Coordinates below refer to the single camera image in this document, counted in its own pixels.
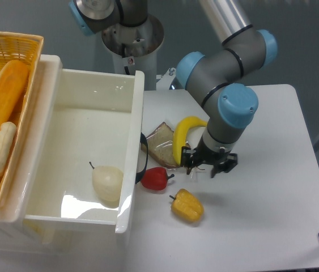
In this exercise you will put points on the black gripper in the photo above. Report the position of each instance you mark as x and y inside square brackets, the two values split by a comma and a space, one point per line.
[221, 159]

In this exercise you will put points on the white top drawer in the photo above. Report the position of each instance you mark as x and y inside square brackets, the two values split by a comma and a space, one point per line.
[96, 120]

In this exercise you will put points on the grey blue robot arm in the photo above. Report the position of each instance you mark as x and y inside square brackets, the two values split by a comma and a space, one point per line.
[213, 82]

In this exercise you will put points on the yellow bell pepper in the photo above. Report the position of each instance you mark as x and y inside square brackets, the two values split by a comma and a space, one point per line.
[186, 206]

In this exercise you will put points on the red bell pepper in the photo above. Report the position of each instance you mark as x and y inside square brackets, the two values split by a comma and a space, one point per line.
[156, 178]

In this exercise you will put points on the yellow banana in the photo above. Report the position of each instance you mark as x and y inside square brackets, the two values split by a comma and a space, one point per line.
[180, 133]

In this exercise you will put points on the wrapped bread slice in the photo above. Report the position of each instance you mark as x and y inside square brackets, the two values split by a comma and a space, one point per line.
[160, 146]

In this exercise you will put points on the white pear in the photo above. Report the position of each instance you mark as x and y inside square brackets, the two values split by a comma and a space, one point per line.
[107, 182]

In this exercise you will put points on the cream small squash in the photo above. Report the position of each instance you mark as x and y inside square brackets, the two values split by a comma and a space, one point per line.
[7, 133]

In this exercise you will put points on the yellow wicker basket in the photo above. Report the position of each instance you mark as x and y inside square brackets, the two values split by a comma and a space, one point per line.
[19, 58]

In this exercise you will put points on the black drawer handle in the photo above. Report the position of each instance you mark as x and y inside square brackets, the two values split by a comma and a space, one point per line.
[140, 174]

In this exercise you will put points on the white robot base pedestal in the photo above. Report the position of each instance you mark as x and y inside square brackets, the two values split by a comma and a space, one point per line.
[135, 49]

